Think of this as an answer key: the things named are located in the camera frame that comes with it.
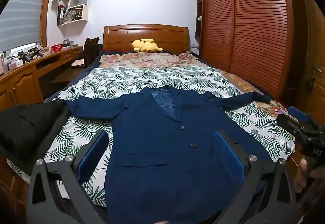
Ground black device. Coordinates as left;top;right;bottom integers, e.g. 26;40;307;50
30;48;45;60
17;52;32;64

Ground dark brown chair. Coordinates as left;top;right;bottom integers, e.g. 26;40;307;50
71;37;100;68

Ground person's right hand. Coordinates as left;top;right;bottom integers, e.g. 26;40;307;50
295;158;309;193

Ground blue suit jacket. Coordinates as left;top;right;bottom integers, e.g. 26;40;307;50
65;85;272;224

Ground black binders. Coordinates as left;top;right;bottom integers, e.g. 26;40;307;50
57;5;66;26

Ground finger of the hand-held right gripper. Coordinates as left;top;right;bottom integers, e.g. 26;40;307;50
276;114;305;137
287;106;309;123

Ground yellow plush toy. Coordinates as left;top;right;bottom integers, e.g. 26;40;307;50
131;38;164;53

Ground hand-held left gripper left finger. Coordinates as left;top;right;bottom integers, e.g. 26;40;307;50
25;131;109;224

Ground person's right forearm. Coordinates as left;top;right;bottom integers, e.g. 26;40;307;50
297;171;325;224

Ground wooden door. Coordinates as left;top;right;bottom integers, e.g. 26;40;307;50
302;0;325;127

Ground wooden louvered wardrobe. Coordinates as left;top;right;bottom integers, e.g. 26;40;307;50
195;0;303;103

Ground wooden desk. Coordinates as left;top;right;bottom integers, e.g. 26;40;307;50
0;45;84;113

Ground black garment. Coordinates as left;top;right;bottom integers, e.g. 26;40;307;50
0;100;72;176

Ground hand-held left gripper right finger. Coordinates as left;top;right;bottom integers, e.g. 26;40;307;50
214;130;297;224

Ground grey window blind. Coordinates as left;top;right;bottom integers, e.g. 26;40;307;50
0;0;55;52

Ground wooden bed headboard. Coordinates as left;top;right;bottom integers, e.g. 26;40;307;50
103;24;190;53

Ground wooden window frame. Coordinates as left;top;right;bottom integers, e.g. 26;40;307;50
39;0;61;49

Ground white box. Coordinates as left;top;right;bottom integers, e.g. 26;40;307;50
9;59;25;71

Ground leaf print bed sheet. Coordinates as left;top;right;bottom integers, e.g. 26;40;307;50
8;66;296;208

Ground white wall shelf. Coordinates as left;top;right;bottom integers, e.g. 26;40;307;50
57;0;92;27

